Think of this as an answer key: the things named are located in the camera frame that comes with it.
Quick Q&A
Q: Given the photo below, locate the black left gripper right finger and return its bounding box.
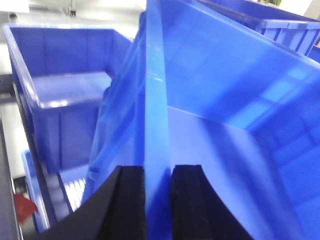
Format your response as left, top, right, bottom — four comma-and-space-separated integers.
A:
170, 165, 252, 240

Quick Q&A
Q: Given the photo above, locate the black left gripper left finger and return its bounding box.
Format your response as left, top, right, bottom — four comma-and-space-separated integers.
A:
32, 165, 147, 240

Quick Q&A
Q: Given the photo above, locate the blue plastic bin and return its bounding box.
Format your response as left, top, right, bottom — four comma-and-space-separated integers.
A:
83, 0, 320, 240

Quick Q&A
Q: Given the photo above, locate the blue bin on lower level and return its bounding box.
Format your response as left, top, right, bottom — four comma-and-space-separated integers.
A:
21, 150, 88, 233

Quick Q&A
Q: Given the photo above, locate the red cardboard box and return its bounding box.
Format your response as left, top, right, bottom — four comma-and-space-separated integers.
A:
14, 193, 38, 225

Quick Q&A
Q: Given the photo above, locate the blue bin front left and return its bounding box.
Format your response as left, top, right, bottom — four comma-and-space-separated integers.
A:
2, 23, 133, 174

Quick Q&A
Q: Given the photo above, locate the dark blue bin upper right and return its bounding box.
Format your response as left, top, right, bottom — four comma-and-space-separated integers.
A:
197, 0, 320, 63

